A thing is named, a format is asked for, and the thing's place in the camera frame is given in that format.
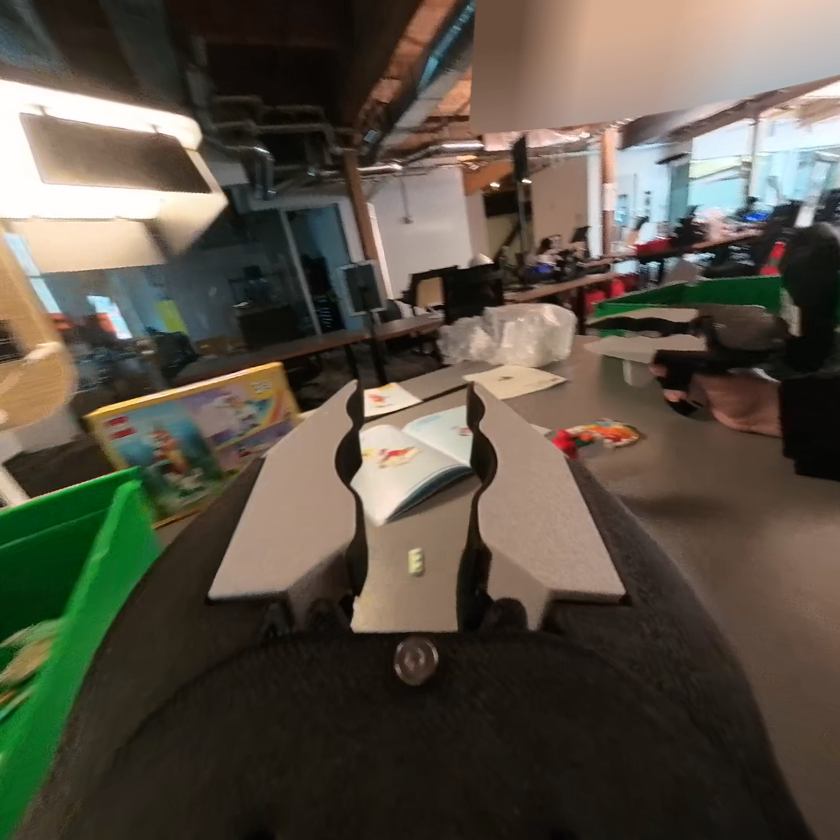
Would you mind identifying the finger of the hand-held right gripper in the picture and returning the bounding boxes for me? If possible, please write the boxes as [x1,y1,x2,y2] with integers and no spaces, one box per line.
[586,307,707,335]
[583,334,710,387]

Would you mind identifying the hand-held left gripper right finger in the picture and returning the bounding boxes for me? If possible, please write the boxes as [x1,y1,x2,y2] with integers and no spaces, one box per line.
[458,382,629,632]

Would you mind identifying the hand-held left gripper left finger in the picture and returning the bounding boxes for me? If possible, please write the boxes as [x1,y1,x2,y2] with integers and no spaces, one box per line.
[207,379,370,632]

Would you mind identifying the red and white lego model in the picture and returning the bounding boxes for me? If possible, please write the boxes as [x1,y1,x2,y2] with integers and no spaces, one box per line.
[551,419,645,458]

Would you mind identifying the yellow lego box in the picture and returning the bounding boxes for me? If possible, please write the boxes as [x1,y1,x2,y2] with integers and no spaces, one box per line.
[84,362,301,528]

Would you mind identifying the person's right hand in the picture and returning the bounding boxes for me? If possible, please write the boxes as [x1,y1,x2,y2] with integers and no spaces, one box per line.
[648,366,783,438]

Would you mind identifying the large green plastic bin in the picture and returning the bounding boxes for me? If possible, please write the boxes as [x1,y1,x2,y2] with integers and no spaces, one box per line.
[586,274,788,329]
[0,466,163,840]

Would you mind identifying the clear plastic bags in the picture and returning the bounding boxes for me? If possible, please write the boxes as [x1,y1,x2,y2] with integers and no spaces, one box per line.
[438,303,578,368]

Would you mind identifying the open instruction booklet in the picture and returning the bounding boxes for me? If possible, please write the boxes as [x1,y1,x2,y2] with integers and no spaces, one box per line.
[351,405,552,526]

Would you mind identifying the white paper sheet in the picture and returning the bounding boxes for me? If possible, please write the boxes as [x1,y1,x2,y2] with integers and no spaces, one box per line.
[462,365,569,401]

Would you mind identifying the small closed booklet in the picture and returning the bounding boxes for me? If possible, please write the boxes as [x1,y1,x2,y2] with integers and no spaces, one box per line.
[363,384,424,419]

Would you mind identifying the long dark table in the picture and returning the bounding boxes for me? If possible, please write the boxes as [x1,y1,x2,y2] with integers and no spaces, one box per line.
[174,314,447,385]

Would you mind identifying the black chair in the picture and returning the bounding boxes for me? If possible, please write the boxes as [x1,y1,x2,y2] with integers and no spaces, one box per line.
[408,264,506,324]

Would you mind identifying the tablet on stand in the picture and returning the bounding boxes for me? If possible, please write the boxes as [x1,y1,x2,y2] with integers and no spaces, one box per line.
[336,260,389,388]

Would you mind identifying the hanging ceiling panel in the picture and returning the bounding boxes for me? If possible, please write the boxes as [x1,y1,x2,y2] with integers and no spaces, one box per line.
[18,112,214,196]

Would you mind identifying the wooden post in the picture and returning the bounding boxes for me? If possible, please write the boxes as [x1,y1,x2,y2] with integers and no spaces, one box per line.
[341,151,383,263]
[600,128,622,257]

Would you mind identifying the silver ventilation duct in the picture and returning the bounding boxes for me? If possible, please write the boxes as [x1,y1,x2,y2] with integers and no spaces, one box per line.
[210,98,355,198]

